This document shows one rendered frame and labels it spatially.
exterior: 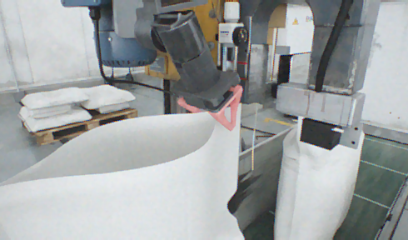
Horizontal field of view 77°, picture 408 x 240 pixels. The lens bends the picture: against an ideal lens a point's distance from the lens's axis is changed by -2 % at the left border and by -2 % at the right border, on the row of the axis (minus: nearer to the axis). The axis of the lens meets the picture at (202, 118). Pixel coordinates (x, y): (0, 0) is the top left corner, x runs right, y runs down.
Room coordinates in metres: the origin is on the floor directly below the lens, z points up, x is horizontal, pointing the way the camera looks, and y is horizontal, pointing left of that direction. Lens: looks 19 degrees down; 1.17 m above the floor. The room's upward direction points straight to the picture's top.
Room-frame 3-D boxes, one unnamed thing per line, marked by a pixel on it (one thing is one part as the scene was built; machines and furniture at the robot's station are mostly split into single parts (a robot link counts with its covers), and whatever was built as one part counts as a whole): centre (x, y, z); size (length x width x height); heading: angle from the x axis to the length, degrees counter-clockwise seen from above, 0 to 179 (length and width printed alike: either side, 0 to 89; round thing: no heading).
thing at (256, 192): (1.11, -0.40, 0.53); 1.05 x 0.02 x 0.41; 134
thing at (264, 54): (0.57, -0.13, 1.07); 0.03 x 0.01 x 0.13; 44
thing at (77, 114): (2.83, 1.68, 0.20); 0.67 x 0.44 x 0.15; 134
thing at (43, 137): (3.19, 1.59, 0.07); 1.20 x 0.82 x 0.14; 134
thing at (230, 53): (0.54, -0.06, 1.11); 0.03 x 0.03 x 0.06
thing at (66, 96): (2.84, 1.66, 0.44); 0.66 x 0.42 x 0.14; 131
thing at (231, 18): (0.54, -0.06, 1.14); 0.05 x 0.04 x 0.16; 44
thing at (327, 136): (0.45, -0.24, 0.98); 0.09 x 0.05 x 0.05; 44
